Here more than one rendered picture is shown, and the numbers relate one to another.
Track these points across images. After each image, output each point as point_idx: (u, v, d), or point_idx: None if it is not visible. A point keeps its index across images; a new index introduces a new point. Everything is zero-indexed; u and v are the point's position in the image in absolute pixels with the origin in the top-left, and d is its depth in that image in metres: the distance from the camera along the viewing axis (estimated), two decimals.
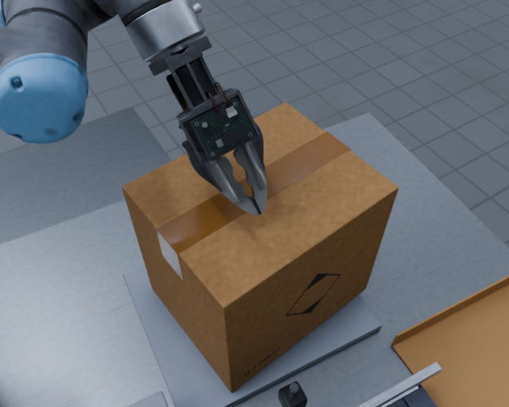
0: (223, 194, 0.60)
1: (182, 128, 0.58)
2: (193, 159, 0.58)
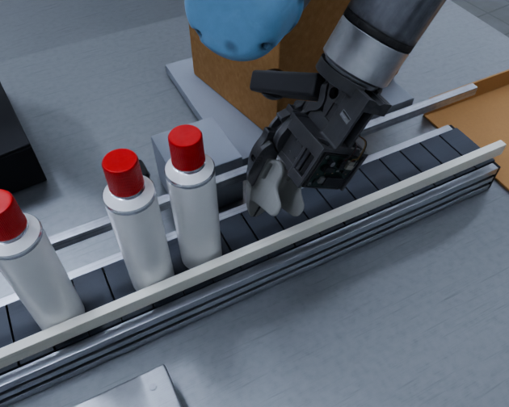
0: (251, 188, 0.58)
1: (278, 117, 0.54)
2: (265, 151, 0.54)
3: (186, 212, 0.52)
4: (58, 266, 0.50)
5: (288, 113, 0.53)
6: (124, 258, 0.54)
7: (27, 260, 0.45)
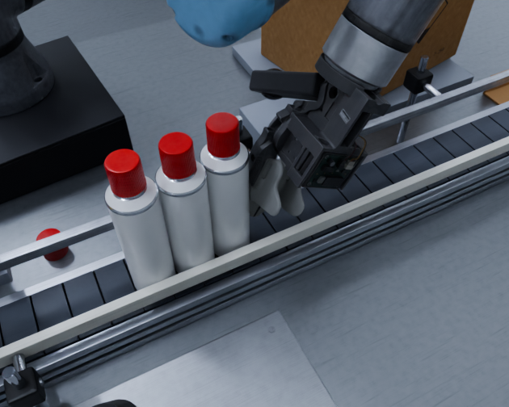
0: (251, 188, 0.58)
1: (277, 117, 0.54)
2: (264, 151, 0.54)
3: (219, 198, 0.54)
4: (165, 226, 0.53)
5: (288, 113, 0.53)
6: (173, 243, 0.56)
7: (145, 216, 0.48)
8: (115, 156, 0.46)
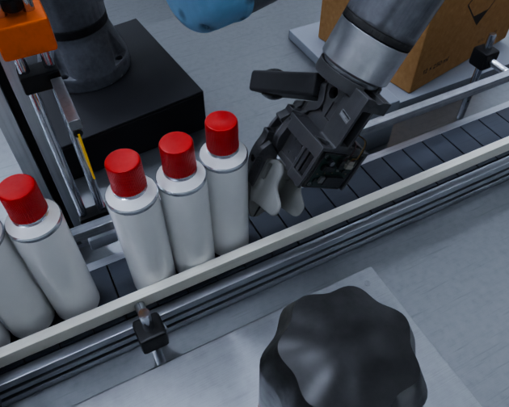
0: (251, 188, 0.58)
1: (278, 117, 0.54)
2: (264, 151, 0.54)
3: (215, 195, 0.54)
4: (164, 229, 0.53)
5: (288, 113, 0.53)
6: (177, 245, 0.56)
7: (140, 218, 0.48)
8: (116, 154, 0.46)
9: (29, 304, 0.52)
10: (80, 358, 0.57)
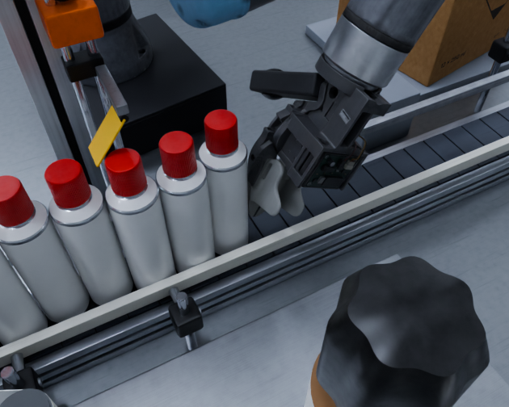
0: (251, 188, 0.58)
1: (278, 117, 0.54)
2: (264, 151, 0.54)
3: (214, 195, 0.54)
4: (163, 231, 0.52)
5: (288, 113, 0.53)
6: (179, 245, 0.55)
7: (138, 219, 0.48)
8: (117, 153, 0.46)
9: (68, 287, 0.53)
10: (115, 343, 0.58)
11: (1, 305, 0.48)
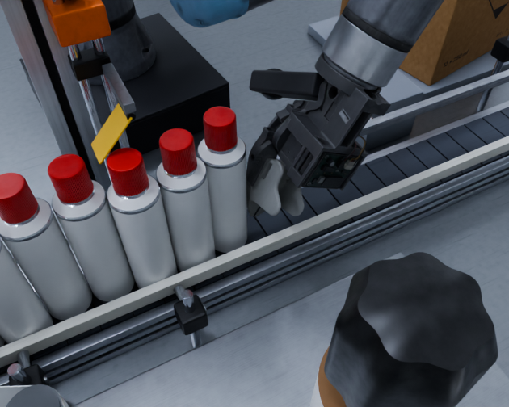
0: (251, 188, 0.58)
1: (277, 117, 0.54)
2: (264, 151, 0.54)
3: (208, 189, 0.55)
4: (163, 232, 0.52)
5: (288, 113, 0.53)
6: (186, 244, 0.56)
7: (136, 219, 0.48)
8: (120, 153, 0.46)
9: (73, 282, 0.53)
10: (119, 341, 0.58)
11: (6, 304, 0.48)
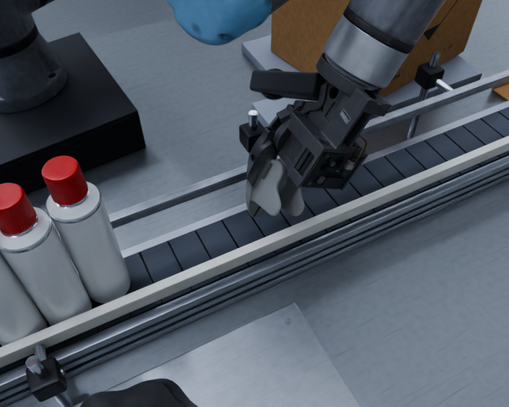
0: (251, 188, 0.58)
1: (278, 117, 0.54)
2: (265, 151, 0.54)
3: (65, 242, 0.50)
4: (8, 293, 0.48)
5: (288, 113, 0.53)
6: (43, 300, 0.51)
7: None
8: None
9: None
10: None
11: None
